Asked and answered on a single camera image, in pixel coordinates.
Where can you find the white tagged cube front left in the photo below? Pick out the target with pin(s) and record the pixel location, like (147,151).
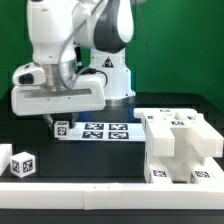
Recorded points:
(22,164)

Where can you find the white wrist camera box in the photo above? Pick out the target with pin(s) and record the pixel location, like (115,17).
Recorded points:
(29,74)

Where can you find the white U-shaped boundary frame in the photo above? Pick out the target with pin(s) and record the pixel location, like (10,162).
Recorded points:
(89,196)

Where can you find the white sheet with tags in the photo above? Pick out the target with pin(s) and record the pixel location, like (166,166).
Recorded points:
(98,131)

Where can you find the small white tagged cube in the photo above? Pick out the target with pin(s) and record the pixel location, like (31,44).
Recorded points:
(61,129)

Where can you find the white chair seat piece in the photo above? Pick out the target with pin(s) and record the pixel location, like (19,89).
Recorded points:
(180,166)

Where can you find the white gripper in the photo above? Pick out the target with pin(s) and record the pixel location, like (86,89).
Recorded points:
(87,95)

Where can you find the long white chair back post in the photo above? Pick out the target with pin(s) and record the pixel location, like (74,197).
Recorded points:
(173,133)

